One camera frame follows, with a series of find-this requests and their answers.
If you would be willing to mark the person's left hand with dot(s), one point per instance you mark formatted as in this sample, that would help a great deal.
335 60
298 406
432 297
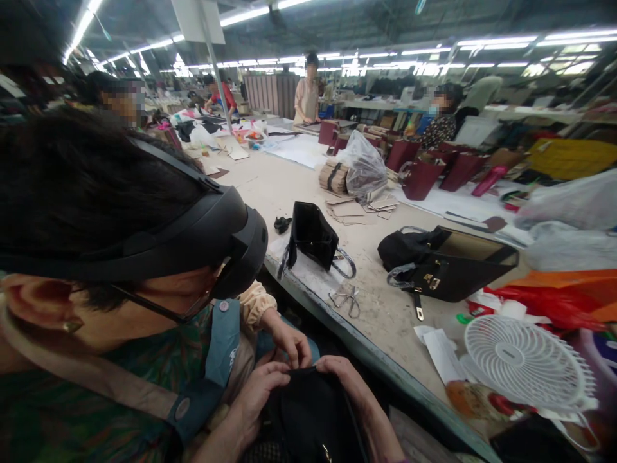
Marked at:
250 405

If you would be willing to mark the person's right hand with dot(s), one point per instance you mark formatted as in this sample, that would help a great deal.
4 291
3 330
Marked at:
354 386

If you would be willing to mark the person's left fingers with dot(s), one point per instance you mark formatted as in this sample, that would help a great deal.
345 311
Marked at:
272 372

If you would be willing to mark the person's right fingers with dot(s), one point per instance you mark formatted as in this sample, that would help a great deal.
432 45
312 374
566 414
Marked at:
335 365

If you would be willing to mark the black fabric handbag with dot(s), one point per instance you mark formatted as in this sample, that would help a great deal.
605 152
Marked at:
313 419

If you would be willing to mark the metal scissors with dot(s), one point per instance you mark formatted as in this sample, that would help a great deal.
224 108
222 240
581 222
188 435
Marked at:
348 299

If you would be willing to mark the white paper slips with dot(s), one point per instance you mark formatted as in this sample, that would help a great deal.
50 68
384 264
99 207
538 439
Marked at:
441 352

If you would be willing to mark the black cloth pouch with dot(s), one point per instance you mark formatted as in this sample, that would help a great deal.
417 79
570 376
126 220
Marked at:
407 248

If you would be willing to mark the black cloth scrap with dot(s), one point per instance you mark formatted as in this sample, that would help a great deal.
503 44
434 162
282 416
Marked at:
282 225

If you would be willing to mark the pile of flat cardboard pieces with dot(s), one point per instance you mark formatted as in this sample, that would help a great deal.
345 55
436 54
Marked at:
352 210

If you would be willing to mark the black handbag with gold clasp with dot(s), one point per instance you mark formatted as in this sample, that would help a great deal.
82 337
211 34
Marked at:
463 275

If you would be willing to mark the stack of upright cardboard pieces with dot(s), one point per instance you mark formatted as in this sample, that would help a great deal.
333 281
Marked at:
334 176

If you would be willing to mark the white table fan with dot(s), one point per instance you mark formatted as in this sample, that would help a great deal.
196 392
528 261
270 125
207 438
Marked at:
525 361

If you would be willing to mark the clear plastic bag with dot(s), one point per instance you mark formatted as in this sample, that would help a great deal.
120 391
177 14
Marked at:
364 166

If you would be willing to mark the row of maroon bags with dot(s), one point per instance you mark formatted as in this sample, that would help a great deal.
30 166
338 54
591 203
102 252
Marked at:
424 176

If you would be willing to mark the red plastic bag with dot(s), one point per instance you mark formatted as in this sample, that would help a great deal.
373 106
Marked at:
544 301

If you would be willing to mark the pink bottle-shaped object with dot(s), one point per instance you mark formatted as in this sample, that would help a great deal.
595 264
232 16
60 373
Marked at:
489 181

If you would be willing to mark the orange plastic sheet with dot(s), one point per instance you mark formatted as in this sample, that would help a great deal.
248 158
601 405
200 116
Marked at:
573 282

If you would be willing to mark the white plastic bag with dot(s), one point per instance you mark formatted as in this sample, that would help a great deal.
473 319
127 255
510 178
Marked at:
573 200
573 248

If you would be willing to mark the yellow cloth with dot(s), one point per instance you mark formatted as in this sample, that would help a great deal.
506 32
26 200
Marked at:
573 159

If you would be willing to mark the metal post with white sign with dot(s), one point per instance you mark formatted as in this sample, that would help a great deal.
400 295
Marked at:
212 53

